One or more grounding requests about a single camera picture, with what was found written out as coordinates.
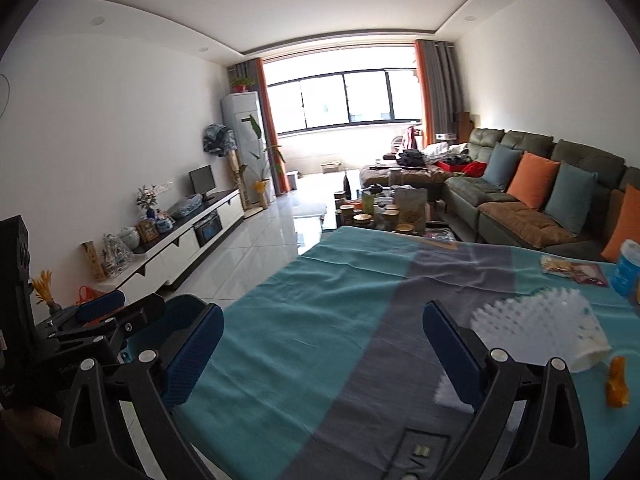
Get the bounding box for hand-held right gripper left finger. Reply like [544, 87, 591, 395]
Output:
[57, 302, 226, 480]

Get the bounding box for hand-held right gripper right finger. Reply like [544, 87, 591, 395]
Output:
[395, 301, 591, 480]

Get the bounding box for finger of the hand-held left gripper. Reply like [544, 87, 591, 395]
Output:
[74, 289, 127, 322]
[95, 292, 167, 342]

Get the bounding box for red plastic bag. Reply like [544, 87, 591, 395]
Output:
[75, 285, 108, 306]

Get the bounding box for dried wheat vase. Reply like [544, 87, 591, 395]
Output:
[31, 270, 63, 316]

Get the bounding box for crumpled white tissue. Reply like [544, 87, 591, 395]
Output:
[434, 372, 473, 413]

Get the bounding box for gold cylinder tube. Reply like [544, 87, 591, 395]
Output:
[81, 241, 106, 282]

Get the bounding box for glass ship ornament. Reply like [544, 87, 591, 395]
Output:
[100, 234, 135, 278]

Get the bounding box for white TV cabinet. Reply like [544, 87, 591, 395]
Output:
[82, 189, 244, 293]

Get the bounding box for artificial flower vase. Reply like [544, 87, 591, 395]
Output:
[136, 185, 160, 221]

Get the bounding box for plastic-wrapped bundle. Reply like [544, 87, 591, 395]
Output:
[167, 196, 203, 218]

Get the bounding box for teal grey tablecloth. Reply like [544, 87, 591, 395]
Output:
[172, 225, 640, 480]

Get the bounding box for clear biscuit packet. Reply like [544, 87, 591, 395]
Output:
[541, 255, 577, 279]

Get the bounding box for small black monitor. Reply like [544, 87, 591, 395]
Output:
[188, 165, 217, 198]

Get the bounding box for kraft paper bag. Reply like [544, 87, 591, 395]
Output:
[397, 188, 429, 231]

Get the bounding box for brown sofa seat pad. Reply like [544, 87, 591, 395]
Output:
[479, 201, 576, 250]

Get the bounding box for clear red-edged wrapper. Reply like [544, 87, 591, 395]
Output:
[570, 261, 611, 288]

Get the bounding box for group of jars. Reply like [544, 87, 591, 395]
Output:
[334, 187, 401, 228]

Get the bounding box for orange peel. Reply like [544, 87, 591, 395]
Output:
[605, 356, 631, 407]

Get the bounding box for tall leafy plant gold vase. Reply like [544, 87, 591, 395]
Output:
[237, 115, 286, 207]

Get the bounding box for dark coffee table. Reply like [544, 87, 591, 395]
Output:
[325, 185, 453, 241]

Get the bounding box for cloth-covered standing fan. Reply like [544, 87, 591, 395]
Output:
[202, 123, 247, 213]

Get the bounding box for orange pillow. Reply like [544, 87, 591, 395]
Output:
[506, 152, 561, 211]
[600, 184, 640, 263]

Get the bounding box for blue pillow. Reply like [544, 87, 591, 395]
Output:
[544, 162, 598, 235]
[482, 143, 523, 191]

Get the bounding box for blue cup white lid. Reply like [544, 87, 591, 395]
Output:
[612, 240, 640, 297]

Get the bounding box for white standing air conditioner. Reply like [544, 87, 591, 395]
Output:
[221, 92, 273, 206]

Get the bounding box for white clothes pile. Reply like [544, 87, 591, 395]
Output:
[422, 141, 471, 161]

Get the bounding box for grey orange curtain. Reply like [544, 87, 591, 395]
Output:
[227, 57, 291, 193]
[414, 39, 468, 146]

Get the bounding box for stepped wooden shelf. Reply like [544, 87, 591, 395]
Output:
[452, 111, 482, 148]

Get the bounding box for green sofa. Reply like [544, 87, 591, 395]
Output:
[360, 127, 640, 263]

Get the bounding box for large window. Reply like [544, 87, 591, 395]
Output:
[265, 67, 421, 136]

